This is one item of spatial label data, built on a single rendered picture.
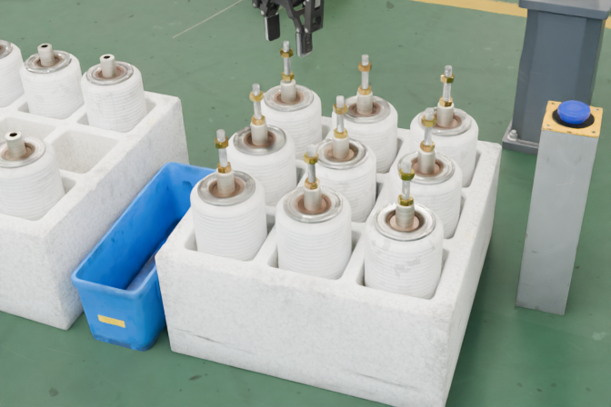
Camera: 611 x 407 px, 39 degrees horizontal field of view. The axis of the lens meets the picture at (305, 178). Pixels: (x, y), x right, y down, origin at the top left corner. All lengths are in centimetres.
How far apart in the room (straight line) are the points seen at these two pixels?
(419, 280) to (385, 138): 27
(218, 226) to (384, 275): 22
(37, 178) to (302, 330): 42
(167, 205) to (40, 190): 27
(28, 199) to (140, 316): 22
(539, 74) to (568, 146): 44
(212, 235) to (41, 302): 32
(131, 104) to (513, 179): 68
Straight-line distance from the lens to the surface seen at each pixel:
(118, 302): 123
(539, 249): 126
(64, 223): 126
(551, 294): 132
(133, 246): 137
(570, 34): 154
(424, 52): 198
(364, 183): 117
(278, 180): 121
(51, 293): 130
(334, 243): 109
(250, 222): 112
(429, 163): 115
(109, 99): 140
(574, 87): 159
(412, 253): 104
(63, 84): 147
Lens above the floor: 92
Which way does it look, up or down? 36 degrees down
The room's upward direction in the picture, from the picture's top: 2 degrees counter-clockwise
